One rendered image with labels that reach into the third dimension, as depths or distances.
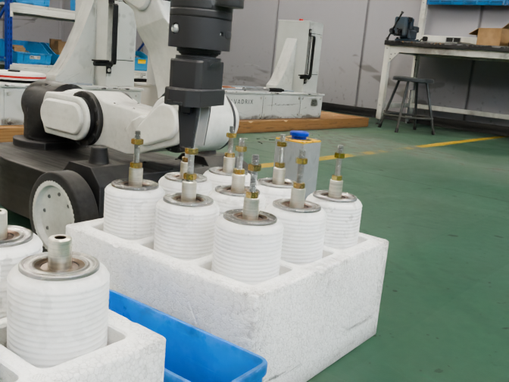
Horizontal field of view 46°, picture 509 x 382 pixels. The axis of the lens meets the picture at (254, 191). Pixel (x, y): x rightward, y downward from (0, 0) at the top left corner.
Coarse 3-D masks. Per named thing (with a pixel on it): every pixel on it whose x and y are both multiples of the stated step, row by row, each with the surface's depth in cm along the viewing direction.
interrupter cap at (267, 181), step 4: (260, 180) 108; (264, 180) 108; (268, 180) 109; (272, 180) 109; (288, 180) 110; (292, 180) 110; (264, 184) 105; (268, 184) 105; (272, 184) 105; (284, 184) 108; (288, 184) 108; (292, 184) 107; (280, 188) 104; (284, 188) 104; (288, 188) 105
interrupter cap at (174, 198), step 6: (168, 198) 89; (174, 198) 89; (180, 198) 90; (198, 198) 91; (204, 198) 90; (210, 198) 91; (174, 204) 86; (180, 204) 86; (186, 204) 86; (192, 204) 86; (198, 204) 86; (204, 204) 87; (210, 204) 88
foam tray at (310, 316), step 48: (96, 240) 91; (144, 240) 91; (384, 240) 103; (144, 288) 86; (192, 288) 80; (240, 288) 76; (288, 288) 79; (336, 288) 91; (240, 336) 76; (288, 336) 82; (336, 336) 95
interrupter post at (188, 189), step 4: (184, 180) 89; (184, 184) 88; (188, 184) 88; (192, 184) 88; (196, 184) 89; (184, 188) 88; (188, 188) 88; (192, 188) 88; (196, 188) 89; (184, 192) 88; (188, 192) 88; (192, 192) 88; (184, 196) 88; (188, 196) 88; (192, 196) 88; (184, 200) 88; (188, 200) 88; (192, 200) 88
